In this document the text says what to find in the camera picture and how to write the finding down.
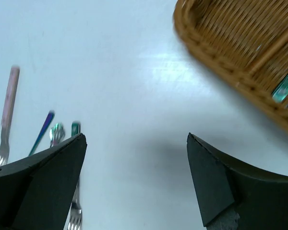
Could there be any green handled fork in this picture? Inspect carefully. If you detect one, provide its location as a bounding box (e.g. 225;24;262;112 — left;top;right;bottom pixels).
67;121;83;230

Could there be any woven wicker cutlery tray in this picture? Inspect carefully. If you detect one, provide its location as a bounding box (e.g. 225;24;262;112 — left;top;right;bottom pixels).
173;0;288;132

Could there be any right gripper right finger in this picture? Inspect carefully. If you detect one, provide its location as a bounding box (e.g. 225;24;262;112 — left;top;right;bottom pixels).
187;134;288;230

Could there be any green handled knife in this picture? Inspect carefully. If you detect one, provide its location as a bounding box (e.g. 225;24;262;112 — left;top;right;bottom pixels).
272;74;288;103

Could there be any plain iridescent spoon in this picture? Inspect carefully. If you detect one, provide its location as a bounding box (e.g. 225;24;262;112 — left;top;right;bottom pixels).
28;110;55;156

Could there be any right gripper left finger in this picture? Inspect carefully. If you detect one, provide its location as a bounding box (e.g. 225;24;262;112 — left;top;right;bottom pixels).
0;133;87;230

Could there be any pink handled fork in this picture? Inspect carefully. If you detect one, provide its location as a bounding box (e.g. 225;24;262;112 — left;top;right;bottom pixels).
0;66;20;167

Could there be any ornate iridescent spoon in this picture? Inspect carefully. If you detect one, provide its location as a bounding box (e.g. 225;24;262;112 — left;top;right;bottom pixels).
49;123;65;147

